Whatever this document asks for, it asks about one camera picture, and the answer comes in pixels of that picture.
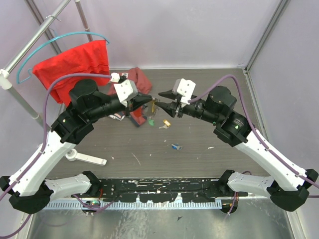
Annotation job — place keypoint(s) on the green tag key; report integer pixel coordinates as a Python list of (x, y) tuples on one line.
[(151, 122)]

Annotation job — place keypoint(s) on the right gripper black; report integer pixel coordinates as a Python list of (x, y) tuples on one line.
[(172, 107)]

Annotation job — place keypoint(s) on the aluminium frame post right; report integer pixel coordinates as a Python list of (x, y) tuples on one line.
[(279, 11)]

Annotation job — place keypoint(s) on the metal key organizer red handle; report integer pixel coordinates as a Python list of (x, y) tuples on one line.
[(146, 109)]

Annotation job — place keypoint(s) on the bright red cloth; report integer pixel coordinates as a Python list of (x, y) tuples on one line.
[(90, 57)]

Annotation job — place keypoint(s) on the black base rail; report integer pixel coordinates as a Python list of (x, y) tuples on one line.
[(160, 190)]

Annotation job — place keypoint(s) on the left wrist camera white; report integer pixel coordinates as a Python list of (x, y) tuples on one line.
[(125, 88)]

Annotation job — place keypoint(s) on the dusty red shirt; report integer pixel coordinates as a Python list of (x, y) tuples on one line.
[(143, 85)]

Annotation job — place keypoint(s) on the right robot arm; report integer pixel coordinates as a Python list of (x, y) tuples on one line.
[(286, 186)]

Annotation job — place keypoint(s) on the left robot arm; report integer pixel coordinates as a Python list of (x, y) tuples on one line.
[(29, 188)]

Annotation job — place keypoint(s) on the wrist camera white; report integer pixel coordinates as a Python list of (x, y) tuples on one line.
[(185, 89), (125, 88)]

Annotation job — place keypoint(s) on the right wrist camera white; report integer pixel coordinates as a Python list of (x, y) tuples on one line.
[(185, 89)]

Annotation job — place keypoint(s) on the grey slotted cable duct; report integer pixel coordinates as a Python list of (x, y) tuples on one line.
[(177, 204)]

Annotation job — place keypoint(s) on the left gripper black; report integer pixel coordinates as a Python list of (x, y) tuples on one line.
[(135, 103)]

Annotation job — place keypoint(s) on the blue tag key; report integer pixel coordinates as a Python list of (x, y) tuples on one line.
[(176, 147)]

